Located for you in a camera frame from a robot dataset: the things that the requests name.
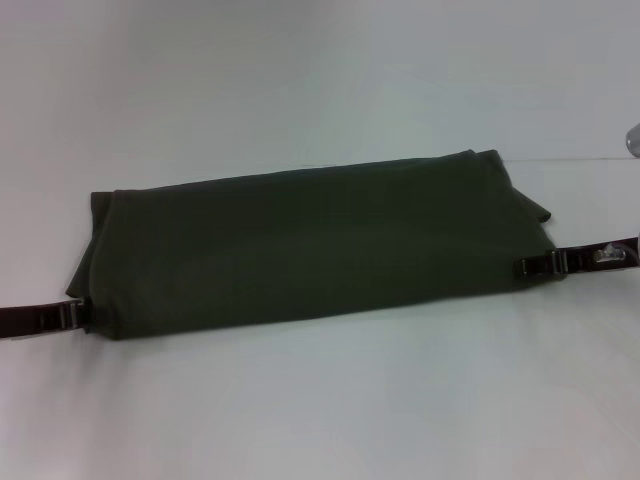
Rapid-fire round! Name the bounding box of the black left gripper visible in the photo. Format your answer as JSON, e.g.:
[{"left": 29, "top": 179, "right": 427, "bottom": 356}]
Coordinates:
[{"left": 0, "top": 304, "right": 95, "bottom": 342}]

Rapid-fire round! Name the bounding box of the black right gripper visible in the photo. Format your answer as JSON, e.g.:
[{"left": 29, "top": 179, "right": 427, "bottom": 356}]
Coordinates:
[{"left": 511, "top": 241, "right": 640, "bottom": 280}]

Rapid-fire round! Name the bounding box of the right arm metal cable connector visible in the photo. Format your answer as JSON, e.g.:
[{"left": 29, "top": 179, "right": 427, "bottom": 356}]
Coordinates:
[{"left": 591, "top": 243, "right": 627, "bottom": 265}]

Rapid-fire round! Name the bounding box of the dark green t-shirt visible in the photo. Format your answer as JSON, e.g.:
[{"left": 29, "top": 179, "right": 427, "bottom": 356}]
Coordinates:
[{"left": 64, "top": 148, "right": 569, "bottom": 346}]

